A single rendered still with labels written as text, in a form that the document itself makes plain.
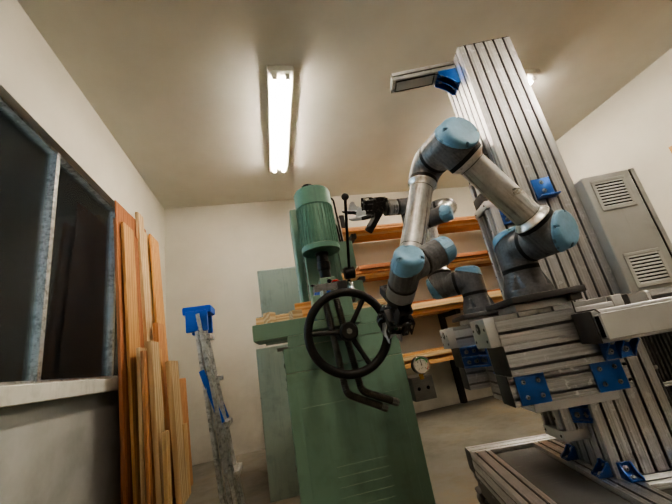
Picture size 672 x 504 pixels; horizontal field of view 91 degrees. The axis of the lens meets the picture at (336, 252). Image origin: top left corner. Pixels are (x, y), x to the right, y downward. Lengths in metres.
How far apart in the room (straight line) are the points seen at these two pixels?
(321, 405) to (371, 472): 0.27
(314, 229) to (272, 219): 2.70
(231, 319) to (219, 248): 0.84
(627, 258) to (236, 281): 3.36
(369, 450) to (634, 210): 1.31
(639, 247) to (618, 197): 0.20
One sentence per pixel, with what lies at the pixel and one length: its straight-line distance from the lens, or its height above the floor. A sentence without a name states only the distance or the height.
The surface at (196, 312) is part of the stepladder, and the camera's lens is 2.12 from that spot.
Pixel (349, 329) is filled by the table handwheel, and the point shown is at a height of 0.81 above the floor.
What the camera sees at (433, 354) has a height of 0.58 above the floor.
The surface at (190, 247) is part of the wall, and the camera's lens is 4.11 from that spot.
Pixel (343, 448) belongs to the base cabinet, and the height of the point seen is 0.44.
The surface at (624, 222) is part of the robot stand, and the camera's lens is 1.62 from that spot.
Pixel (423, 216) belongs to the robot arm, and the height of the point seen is 1.10.
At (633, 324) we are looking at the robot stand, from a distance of 1.19.
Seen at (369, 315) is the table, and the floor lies 0.87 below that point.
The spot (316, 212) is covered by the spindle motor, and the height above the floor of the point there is 1.36.
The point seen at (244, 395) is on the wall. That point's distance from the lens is 3.79.
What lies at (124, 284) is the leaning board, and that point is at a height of 1.44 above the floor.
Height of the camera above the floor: 0.74
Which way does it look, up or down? 17 degrees up
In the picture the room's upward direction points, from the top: 10 degrees counter-clockwise
